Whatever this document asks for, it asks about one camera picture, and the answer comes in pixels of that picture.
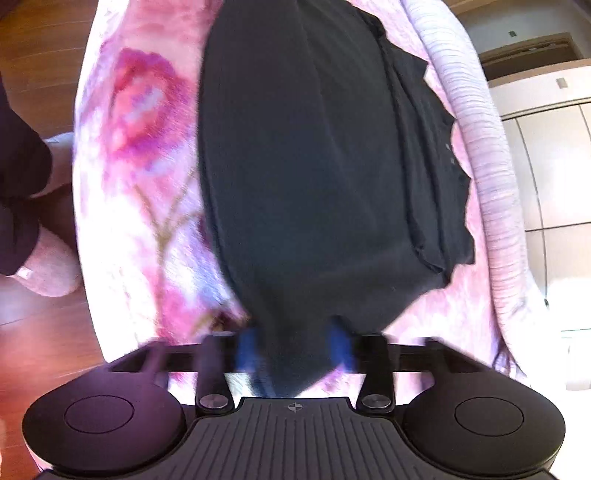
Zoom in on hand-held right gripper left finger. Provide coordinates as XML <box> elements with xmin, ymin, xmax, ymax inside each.
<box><xmin>107</xmin><ymin>327</ymin><xmax>260</xmax><ymax>413</ymax></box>

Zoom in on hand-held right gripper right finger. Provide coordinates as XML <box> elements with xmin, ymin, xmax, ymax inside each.
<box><xmin>325</xmin><ymin>323</ymin><xmax>493</xmax><ymax>412</ymax></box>

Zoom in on dark sweatshirt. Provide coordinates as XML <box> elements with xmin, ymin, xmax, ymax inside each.
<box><xmin>196</xmin><ymin>0</ymin><xmax>476</xmax><ymax>398</ymax></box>

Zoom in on pink rose-pattern blanket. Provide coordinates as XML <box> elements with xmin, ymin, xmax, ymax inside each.
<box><xmin>74</xmin><ymin>0</ymin><xmax>513</xmax><ymax>402</ymax></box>

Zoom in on pink fuzzy slipper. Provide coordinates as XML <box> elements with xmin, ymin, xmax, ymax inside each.
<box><xmin>11</xmin><ymin>224</ymin><xmax>84</xmax><ymax>298</ymax></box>
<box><xmin>44</xmin><ymin>131</ymin><xmax>77</xmax><ymax>195</ymax></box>

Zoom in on striped lilac quilt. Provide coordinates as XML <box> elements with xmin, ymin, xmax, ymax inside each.
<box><xmin>399</xmin><ymin>0</ymin><xmax>555</xmax><ymax>384</ymax></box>

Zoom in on white wardrobe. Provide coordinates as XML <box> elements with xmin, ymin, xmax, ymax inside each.
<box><xmin>489</xmin><ymin>74</ymin><xmax>591</xmax><ymax>337</ymax></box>

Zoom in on wooden door frame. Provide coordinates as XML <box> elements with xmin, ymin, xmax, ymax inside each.
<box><xmin>478</xmin><ymin>31</ymin><xmax>585</xmax><ymax>81</ymax></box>

